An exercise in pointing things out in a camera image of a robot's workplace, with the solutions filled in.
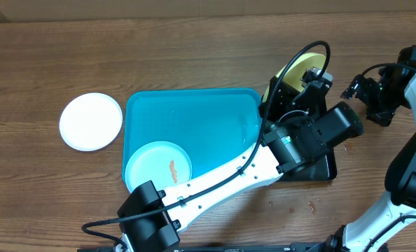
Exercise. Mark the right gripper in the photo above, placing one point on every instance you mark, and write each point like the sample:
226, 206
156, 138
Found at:
384, 117

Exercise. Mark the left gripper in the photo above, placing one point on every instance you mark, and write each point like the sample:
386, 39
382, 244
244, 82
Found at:
280, 99

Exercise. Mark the light blue plastic plate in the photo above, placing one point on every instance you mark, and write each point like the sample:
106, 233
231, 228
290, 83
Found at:
162, 162

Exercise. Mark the white plastic plate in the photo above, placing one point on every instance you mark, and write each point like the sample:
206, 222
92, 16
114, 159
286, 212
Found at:
90, 122

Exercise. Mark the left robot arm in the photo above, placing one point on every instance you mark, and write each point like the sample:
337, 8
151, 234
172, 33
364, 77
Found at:
298, 132

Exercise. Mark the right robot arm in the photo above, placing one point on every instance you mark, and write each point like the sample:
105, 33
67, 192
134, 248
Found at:
396, 208

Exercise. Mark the black rectangular water tray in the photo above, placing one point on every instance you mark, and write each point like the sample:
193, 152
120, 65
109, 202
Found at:
323, 168

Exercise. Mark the teal plastic serving tray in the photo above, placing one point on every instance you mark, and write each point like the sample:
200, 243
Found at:
213, 126

